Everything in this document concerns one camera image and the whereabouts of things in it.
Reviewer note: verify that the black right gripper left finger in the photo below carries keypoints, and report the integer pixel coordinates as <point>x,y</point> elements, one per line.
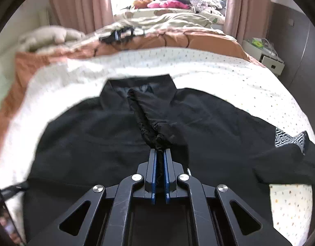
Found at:
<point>148,171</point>

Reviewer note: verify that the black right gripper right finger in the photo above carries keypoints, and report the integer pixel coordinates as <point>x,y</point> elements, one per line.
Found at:
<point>172,170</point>

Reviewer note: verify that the large black garment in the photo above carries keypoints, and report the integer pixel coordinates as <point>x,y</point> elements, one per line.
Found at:
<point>103,139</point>

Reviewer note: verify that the white floral bed sheet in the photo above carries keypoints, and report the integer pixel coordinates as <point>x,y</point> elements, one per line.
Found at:
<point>59,86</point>

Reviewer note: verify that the black device on bed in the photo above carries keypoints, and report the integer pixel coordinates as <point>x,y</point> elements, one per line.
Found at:
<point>119,36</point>

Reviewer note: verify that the white bedside cabinet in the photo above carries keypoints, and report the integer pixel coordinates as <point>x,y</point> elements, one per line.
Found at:
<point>263,51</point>

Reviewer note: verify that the beige duvet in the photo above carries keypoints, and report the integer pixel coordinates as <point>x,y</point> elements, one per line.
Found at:
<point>152,19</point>

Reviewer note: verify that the orange brown quilt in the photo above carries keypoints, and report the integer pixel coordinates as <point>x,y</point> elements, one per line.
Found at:
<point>28,63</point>

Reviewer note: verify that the pink plush toy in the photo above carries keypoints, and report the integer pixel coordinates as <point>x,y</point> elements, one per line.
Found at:
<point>168,4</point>

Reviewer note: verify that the right pink curtain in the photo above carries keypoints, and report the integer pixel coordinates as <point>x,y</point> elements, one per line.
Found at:
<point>246,19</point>

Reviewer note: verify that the pink curtain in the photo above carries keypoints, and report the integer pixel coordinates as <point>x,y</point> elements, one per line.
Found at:
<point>246,19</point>
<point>83,15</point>

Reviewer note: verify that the beige plush toy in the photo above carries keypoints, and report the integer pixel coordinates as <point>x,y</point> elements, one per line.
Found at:
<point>47,35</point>

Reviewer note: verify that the left pink curtain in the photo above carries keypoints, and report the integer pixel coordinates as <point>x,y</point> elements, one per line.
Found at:
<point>83,15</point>

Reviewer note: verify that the dark wardrobe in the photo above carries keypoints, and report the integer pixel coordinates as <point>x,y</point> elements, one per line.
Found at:
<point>293,37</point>

